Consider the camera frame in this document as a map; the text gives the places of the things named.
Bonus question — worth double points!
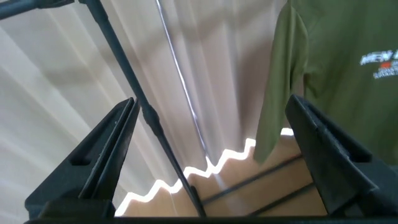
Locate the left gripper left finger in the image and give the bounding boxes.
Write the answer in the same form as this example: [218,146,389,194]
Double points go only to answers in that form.
[24,97,141,218]

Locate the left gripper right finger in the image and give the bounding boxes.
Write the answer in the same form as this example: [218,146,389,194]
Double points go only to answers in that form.
[285,95,398,217]

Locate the green printed t-shirt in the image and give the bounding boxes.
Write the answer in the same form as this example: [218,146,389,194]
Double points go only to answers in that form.
[253,0,398,166]

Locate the black clothes rack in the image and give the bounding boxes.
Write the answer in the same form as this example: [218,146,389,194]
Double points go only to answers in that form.
[0,0,315,218]

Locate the beige curtain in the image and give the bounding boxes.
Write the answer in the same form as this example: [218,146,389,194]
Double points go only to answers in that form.
[0,0,299,217]

